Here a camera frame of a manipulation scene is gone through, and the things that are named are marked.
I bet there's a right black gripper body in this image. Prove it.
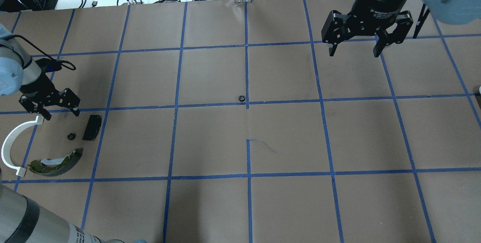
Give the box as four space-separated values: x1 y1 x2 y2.
321 0 413 45

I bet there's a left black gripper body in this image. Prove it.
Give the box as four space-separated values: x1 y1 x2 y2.
19 84 80 112

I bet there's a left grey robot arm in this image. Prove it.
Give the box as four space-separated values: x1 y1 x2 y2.
0 25 80 121

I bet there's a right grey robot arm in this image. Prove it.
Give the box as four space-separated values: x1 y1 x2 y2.
321 0 481 58

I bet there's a black brake pad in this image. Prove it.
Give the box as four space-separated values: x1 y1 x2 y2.
82 114 103 141

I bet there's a green brake shoe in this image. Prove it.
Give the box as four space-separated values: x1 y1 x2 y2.
28 148 83 177

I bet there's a brown paper table mat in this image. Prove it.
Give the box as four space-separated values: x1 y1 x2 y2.
1 0 481 243

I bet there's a white curved plastic bracket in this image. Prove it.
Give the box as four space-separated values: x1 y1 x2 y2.
1 115 44 177

